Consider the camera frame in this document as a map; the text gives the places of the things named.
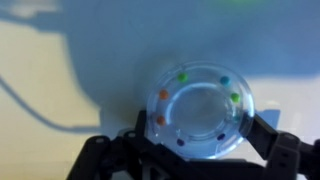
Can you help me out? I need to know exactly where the clear ring with coloured beads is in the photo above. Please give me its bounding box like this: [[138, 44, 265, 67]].
[[145, 60, 256, 160]]

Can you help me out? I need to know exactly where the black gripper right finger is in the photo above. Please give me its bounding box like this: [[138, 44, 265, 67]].
[[245, 113, 281, 161]]

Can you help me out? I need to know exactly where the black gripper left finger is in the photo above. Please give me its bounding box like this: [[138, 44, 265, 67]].
[[133, 109, 158, 148]]

